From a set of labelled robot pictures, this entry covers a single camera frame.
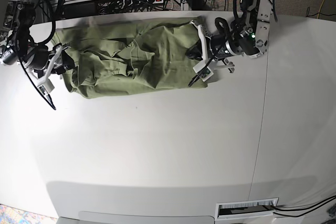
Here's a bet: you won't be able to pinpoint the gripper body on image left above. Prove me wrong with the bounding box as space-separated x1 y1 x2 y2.
25 43 70 94

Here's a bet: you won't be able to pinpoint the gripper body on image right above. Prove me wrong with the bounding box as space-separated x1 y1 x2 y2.
189 19 234 81

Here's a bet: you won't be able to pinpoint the green T-shirt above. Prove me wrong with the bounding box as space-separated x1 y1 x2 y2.
52 18 199 99

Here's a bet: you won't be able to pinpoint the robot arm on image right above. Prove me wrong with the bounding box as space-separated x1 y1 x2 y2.
186 0 277 87

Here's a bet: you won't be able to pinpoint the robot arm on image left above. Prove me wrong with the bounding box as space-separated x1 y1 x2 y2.
1 0 75 97

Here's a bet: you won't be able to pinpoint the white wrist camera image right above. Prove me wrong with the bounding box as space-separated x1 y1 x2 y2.
193 66 214 82

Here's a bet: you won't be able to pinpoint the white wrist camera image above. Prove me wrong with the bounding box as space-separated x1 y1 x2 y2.
193 66 214 82
36 78 55 95

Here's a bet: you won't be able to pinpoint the black camera cable image right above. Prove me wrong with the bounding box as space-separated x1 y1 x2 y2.
188 20 235 87

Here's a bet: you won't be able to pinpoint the black camera cable image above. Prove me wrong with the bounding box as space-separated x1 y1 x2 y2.
188 20 235 87
10 0 69 111

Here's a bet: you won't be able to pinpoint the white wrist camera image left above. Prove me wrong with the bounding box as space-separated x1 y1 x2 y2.
36 78 55 95

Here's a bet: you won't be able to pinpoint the black camera cable image left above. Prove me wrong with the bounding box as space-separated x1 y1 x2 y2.
10 0 69 111

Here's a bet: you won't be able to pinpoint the black power strip red switch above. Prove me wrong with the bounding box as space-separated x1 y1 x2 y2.
120 0 164 6

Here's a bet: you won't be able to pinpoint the white cable grommet tray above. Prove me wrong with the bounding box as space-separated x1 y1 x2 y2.
215 198 279 221

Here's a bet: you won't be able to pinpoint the black cables at table edge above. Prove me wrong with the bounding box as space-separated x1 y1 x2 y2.
272 197 336 218

